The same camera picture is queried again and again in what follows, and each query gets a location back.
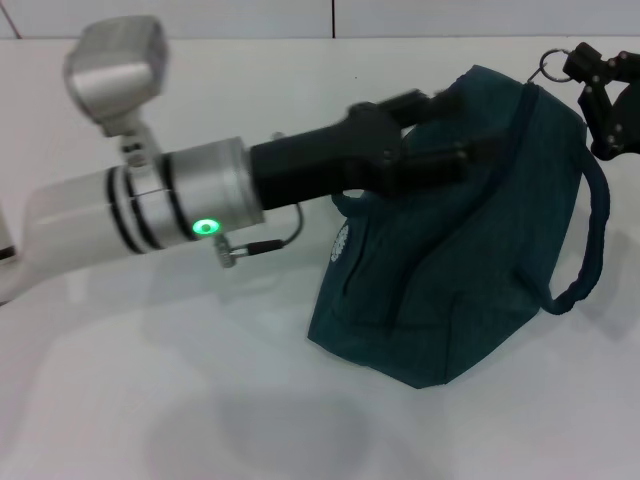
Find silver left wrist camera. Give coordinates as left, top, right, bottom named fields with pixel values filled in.
left=62, top=15, right=172, bottom=169

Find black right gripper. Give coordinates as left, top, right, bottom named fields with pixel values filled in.
left=561, top=41, right=640, bottom=162

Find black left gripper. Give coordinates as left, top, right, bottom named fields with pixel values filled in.
left=248, top=88, right=517, bottom=212

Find dark teal insulated bag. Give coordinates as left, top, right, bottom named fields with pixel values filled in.
left=305, top=47, right=613, bottom=391

